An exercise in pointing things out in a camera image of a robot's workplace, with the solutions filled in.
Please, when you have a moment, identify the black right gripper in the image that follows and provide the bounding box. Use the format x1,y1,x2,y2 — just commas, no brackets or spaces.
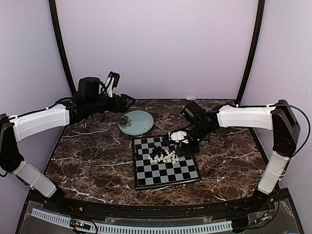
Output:
176,123,212,157

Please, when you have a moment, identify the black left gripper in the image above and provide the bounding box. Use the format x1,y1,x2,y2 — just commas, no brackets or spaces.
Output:
87,93,136,114

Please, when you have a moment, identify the black grey chessboard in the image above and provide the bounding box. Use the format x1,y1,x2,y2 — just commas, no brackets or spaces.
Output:
132,136,202,191

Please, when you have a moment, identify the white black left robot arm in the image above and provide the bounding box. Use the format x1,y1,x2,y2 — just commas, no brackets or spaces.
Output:
0,72,136,213

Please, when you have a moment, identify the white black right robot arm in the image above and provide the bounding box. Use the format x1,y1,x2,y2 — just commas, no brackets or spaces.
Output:
169,99,301,212

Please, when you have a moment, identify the white chess pieces pile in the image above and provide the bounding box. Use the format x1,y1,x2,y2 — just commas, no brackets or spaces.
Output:
147,149,179,164

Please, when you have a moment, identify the pale green flower plate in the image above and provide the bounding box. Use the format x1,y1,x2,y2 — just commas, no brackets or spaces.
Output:
118,110,154,136

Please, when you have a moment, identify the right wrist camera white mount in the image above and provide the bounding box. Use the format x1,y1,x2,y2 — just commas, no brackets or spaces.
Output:
168,130,189,144

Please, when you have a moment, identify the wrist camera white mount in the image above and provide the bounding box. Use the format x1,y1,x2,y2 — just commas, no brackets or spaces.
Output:
168,130,189,144
101,71,120,98

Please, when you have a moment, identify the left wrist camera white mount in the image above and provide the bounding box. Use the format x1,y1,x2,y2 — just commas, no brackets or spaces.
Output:
101,71,120,98

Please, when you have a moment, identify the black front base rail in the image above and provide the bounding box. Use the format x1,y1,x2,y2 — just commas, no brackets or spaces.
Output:
43,195,269,220

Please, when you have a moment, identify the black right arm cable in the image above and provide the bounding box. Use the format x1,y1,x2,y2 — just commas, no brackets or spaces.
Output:
273,104,306,159

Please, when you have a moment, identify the left black frame post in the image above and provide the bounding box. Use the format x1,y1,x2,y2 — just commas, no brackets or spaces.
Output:
48,0,76,95

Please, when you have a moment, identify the black frame post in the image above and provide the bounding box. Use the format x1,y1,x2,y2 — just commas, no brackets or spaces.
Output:
48,0,76,95
235,0,265,104

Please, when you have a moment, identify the white slotted cable duct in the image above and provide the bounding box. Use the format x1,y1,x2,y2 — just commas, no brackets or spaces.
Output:
31,208,233,234

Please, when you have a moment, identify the right black frame post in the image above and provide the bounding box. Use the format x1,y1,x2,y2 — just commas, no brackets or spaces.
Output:
235,0,265,104

